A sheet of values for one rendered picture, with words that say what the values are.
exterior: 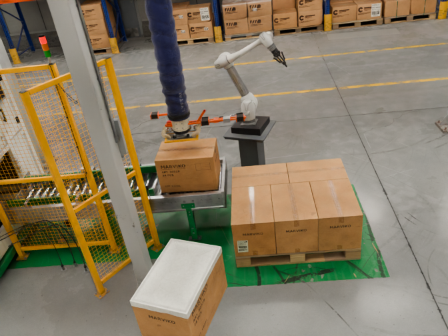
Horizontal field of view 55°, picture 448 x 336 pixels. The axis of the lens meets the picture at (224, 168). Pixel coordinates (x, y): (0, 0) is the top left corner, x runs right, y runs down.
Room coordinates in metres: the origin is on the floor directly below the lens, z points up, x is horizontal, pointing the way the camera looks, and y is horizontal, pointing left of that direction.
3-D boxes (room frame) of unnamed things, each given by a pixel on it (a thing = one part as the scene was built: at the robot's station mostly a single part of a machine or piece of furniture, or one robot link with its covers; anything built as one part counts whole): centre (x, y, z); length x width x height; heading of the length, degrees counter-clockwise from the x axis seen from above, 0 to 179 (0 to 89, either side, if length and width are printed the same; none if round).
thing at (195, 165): (3.92, 0.36, 0.75); 0.60 x 0.40 x 0.40; 82
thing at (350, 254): (3.53, -0.64, 0.07); 1.20 x 1.00 x 0.14; 84
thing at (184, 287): (2.11, 0.40, 0.82); 0.60 x 0.40 x 0.40; 156
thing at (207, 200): (3.69, 1.21, 0.50); 2.31 x 0.05 x 0.19; 84
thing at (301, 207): (3.53, -0.64, 0.34); 1.20 x 1.00 x 0.40; 84
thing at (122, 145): (3.06, 0.84, 1.62); 0.20 x 0.05 x 0.30; 84
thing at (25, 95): (3.28, 1.08, 1.05); 0.87 x 0.10 x 2.10; 136
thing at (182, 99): (3.93, 0.37, 1.83); 0.22 x 0.22 x 1.04
